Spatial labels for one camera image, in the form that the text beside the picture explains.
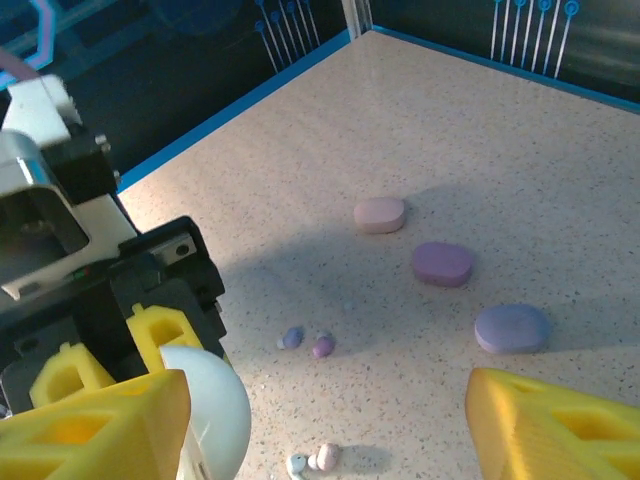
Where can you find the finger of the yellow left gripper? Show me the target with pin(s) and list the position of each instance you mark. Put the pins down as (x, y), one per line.
(145, 345)
(50, 385)

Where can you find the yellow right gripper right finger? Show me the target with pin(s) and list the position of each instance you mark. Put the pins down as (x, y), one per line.
(560, 435)

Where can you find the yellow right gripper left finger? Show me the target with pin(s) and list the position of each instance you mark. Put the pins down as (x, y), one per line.
(75, 435)

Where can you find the white round charging case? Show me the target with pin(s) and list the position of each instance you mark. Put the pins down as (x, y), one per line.
(215, 410)

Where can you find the lavender charging case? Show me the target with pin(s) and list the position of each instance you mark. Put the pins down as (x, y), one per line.
(512, 329)

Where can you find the lavender earbud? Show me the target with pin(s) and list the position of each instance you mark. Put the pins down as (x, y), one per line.
(291, 338)

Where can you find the pinkish purple earbud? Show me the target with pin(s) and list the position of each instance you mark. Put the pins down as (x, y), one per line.
(324, 346)

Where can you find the white earbud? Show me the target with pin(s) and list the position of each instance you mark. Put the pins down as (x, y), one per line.
(295, 466)

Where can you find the pinkish purple charging case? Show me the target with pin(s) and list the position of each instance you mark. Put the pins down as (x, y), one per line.
(442, 264)

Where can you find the pale pink earbud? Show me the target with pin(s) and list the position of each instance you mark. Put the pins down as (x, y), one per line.
(327, 456)

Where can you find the pale pink charging case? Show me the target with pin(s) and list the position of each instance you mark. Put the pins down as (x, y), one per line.
(379, 215)

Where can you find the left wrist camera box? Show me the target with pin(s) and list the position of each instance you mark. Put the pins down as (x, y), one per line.
(30, 175)

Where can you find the aluminium frame post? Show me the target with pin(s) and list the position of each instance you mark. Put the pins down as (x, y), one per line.
(357, 15)

